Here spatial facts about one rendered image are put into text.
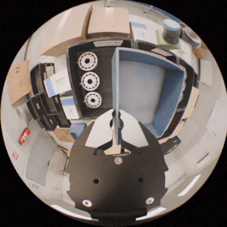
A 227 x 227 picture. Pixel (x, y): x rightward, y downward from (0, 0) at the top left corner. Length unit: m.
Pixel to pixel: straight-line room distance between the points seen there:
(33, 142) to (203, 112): 6.02
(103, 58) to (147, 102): 0.32
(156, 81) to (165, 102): 0.06
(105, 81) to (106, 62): 0.11
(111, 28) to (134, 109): 0.43
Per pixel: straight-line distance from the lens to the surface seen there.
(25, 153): 2.73
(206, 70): 3.61
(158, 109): 0.23
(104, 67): 0.40
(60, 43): 0.47
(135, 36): 0.55
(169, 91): 0.20
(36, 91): 1.29
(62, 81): 0.43
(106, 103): 0.44
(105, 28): 0.46
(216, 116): 3.51
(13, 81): 2.50
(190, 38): 0.56
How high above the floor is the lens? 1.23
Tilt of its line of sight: 57 degrees down
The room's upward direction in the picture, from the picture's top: 170 degrees clockwise
